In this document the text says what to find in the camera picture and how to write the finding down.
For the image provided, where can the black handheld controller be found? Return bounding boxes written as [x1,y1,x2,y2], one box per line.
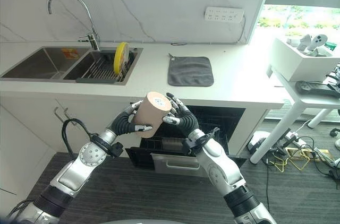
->
[295,80,340,99]

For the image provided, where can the yellow plate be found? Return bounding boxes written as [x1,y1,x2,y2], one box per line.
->
[113,42,130,73]

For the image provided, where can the metal cabinet handle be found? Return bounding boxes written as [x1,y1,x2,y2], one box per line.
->
[54,107,70,123]

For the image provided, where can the white side table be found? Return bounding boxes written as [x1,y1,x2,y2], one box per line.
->
[250,65,340,165]

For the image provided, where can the grey robot torso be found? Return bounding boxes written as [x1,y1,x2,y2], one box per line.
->
[102,218,184,224]

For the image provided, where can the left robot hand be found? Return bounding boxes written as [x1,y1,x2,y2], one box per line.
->
[110,100,154,136]

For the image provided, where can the white floor power strip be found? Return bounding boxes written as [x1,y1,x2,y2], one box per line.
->
[280,130,307,148]

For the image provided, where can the yellow wire frame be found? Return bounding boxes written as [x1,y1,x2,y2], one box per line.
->
[270,148,318,173]

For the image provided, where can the white storage box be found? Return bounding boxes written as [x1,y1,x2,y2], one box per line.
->
[267,37,340,82]

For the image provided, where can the chrome gooseneck faucet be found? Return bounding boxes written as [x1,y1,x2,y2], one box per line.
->
[47,0,100,51]

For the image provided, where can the metal dish drying rack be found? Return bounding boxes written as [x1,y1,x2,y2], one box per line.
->
[76,51,135,84]

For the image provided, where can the open black dishwasher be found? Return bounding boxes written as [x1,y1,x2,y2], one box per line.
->
[125,105,247,161]

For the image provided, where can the grey dish cloth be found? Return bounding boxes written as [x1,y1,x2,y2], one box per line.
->
[167,53,215,87]

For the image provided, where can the silver dishwasher door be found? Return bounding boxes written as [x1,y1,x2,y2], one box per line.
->
[151,152,202,175]

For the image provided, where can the black floor cable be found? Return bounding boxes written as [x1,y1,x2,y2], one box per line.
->
[262,128,340,177]

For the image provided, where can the white vr controller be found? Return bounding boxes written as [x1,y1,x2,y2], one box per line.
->
[308,33,329,55]

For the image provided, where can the stainless steel double sink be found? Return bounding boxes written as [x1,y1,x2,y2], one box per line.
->
[0,46,143,86]

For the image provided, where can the tan cylindrical cup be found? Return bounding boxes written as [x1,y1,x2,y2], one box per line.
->
[132,91,173,139]

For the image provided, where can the white cabinet door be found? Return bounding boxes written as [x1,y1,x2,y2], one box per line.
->
[0,98,78,203]

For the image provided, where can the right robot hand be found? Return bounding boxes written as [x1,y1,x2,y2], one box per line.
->
[162,92,200,138]

